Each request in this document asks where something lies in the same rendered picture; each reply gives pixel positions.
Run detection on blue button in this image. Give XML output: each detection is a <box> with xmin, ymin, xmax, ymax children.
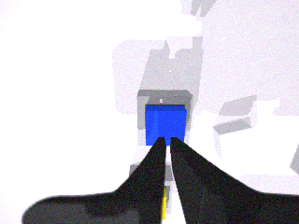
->
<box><xmin>136</xmin><ymin>90</ymin><xmax>194</xmax><ymax>146</ymax></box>

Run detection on yellow button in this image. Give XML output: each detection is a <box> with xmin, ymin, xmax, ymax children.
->
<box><xmin>128</xmin><ymin>165</ymin><xmax>174</xmax><ymax>220</ymax></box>

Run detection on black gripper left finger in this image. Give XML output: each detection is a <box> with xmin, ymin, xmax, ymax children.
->
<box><xmin>21</xmin><ymin>137</ymin><xmax>166</xmax><ymax>224</ymax></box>

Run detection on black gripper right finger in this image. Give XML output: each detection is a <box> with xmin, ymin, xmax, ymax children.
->
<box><xmin>170</xmin><ymin>137</ymin><xmax>299</xmax><ymax>224</ymax></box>

